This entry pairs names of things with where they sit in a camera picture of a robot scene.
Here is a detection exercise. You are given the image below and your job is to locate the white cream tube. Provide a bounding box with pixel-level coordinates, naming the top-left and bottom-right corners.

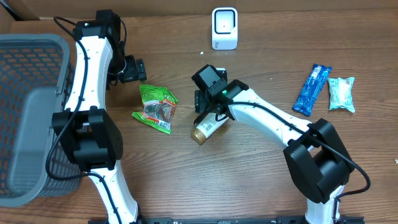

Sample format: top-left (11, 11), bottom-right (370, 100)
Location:
top-left (191, 113), bottom-right (229, 145)

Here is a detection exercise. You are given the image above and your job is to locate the green snack bag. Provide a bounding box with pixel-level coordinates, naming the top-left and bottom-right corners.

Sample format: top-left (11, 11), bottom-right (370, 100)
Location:
top-left (132, 84), bottom-right (178, 134)

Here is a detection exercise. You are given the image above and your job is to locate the blue snack wrapper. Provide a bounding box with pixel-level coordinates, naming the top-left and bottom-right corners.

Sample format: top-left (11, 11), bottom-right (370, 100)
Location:
top-left (292, 63), bottom-right (332, 116)

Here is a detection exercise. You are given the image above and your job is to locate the mint tissue wipes pack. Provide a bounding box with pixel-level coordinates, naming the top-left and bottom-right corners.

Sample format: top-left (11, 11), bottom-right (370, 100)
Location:
top-left (328, 77), bottom-right (356, 113)

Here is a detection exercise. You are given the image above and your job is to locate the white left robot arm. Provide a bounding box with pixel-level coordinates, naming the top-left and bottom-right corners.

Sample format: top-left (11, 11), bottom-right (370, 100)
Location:
top-left (45, 9), bottom-right (146, 223)

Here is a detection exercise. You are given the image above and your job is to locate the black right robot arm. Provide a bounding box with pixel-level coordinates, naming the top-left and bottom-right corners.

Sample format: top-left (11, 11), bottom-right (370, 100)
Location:
top-left (191, 65), bottom-right (371, 223)

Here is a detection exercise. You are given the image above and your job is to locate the white barcode scanner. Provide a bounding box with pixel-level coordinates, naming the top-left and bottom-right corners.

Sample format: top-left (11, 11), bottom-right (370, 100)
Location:
top-left (211, 7), bottom-right (238, 50)

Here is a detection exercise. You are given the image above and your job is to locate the grey plastic basket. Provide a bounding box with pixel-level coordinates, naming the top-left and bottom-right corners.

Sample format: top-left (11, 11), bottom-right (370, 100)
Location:
top-left (1, 34), bottom-right (80, 207)

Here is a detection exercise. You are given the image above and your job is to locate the black camera cable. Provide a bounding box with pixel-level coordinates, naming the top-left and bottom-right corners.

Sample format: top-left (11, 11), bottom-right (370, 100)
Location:
top-left (214, 101), bottom-right (371, 224)

